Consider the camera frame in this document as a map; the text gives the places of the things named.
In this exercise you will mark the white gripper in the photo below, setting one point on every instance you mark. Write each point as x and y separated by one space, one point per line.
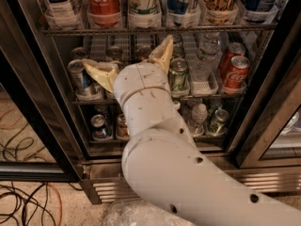
141 78

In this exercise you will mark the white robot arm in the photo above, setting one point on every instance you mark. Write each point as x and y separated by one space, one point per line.
161 162

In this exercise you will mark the gold can middle rear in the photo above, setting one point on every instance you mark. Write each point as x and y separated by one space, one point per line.
143 52

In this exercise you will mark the white silver can middle rear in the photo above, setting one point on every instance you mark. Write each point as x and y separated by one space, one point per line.
114 53

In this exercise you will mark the white silver can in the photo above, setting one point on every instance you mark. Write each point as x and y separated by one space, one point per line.
119 66
114 53

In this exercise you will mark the white silver can middle front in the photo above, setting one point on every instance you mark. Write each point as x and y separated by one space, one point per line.
119 66

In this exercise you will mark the green can middle front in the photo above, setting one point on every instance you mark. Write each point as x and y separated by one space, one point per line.
178 72

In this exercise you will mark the green can middle rear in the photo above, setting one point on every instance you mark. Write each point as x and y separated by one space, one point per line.
177 40

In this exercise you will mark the blue silver can middle front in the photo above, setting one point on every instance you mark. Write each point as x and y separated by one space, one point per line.
80 78

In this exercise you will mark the blue silver can middle rear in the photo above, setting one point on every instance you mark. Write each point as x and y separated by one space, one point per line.
79 53

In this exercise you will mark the blue pepsi can bottom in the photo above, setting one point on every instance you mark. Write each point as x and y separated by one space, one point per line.
100 128

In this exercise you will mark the bronze can bottom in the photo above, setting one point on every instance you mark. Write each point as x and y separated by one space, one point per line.
122 128

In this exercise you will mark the red coca-cola can top shelf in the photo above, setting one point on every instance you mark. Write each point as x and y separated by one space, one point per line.
105 13

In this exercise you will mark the clear water bottle middle shelf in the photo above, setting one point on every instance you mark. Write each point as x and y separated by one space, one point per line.
207 52

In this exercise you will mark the white black label can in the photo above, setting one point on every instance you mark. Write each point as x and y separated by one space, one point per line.
63 11

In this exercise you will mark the stainless steel fridge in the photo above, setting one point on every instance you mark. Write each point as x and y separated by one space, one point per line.
102 178

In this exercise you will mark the red coca-cola can rear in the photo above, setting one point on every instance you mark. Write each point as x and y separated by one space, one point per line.
233 49

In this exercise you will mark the red coca-cola can front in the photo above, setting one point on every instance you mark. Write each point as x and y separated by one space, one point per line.
236 72

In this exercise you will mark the green can bottom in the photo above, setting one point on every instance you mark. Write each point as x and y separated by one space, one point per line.
218 121

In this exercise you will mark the left glass fridge door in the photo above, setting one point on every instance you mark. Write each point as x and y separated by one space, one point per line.
31 72

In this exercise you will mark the glass fridge door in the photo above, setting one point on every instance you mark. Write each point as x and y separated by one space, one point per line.
31 72
267 137

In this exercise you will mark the right glass fridge door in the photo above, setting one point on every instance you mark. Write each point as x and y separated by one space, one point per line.
267 137

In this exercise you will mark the clear water bottle bottom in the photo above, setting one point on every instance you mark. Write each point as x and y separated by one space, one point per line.
195 117

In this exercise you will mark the clear plastic bag bin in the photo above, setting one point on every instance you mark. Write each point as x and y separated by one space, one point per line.
140 213

